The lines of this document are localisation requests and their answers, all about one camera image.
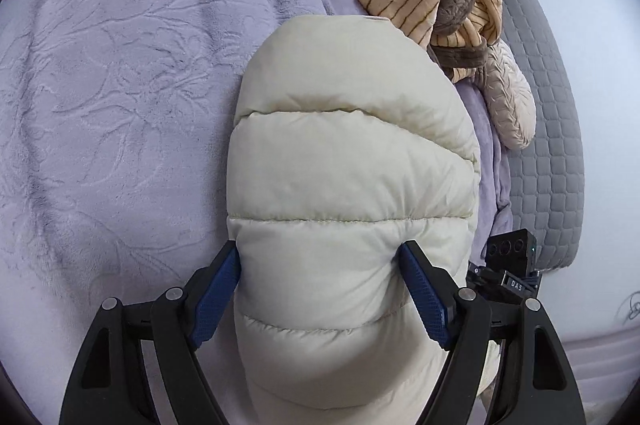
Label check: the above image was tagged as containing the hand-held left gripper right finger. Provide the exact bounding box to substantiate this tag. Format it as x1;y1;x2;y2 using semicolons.
397;240;586;425

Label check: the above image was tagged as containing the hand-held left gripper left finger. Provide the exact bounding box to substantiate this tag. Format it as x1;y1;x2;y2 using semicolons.
60;240;241;425

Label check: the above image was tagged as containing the cream puffer jacket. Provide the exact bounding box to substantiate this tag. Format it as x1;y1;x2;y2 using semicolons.
225;15;501;425

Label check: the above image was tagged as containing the grey quilted mattress pad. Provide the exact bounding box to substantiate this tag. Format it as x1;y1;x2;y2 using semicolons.
477;0;586;273

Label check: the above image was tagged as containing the purple embossed blanket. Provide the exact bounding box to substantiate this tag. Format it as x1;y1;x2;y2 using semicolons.
0;0;516;425

